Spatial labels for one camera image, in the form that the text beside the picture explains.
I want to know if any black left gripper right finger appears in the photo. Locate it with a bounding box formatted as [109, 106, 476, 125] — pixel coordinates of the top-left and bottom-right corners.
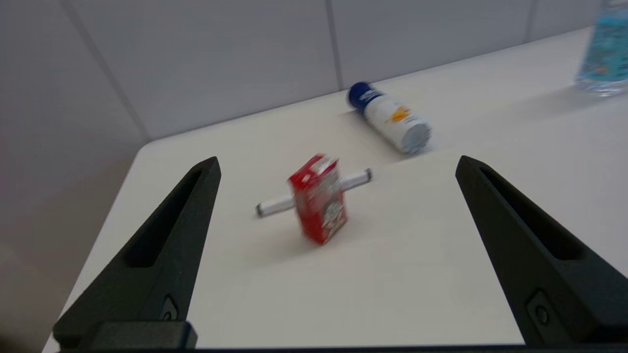
[455, 155, 628, 345]

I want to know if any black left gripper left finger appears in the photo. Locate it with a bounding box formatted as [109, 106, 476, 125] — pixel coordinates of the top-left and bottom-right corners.
[53, 156, 222, 348]

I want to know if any red milk carton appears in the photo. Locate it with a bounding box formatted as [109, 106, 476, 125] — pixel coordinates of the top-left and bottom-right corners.
[288, 153, 348, 246]

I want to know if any white marker pen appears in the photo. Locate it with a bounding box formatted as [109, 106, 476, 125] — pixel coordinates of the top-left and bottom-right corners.
[255, 168, 373, 218]

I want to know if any blue object at edge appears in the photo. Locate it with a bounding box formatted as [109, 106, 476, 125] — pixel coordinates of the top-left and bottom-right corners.
[347, 81, 433, 156]

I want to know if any clear water bottle blue label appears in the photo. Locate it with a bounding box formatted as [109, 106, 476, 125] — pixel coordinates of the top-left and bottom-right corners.
[575, 0, 628, 97]

